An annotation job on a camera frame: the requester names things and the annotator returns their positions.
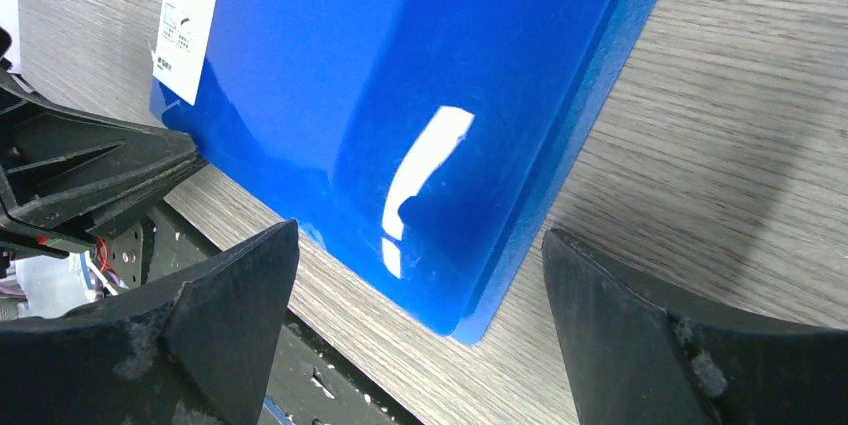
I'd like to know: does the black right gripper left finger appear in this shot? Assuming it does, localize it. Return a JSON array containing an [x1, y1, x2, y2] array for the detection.
[[1, 221, 299, 424]]

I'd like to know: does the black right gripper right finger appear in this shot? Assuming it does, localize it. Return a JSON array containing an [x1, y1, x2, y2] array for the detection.
[[542, 229, 847, 424]]

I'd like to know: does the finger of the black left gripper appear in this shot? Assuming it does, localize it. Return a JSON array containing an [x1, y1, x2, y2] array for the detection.
[[1, 73, 205, 224]]

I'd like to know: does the blue clip file folder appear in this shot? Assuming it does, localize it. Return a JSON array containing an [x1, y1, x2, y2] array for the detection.
[[150, 0, 657, 344]]

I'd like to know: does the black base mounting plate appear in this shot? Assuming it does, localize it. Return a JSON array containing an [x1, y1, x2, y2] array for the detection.
[[95, 202, 421, 424]]

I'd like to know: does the left white paper stack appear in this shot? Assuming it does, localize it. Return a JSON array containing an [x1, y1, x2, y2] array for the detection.
[[1, 0, 22, 74]]

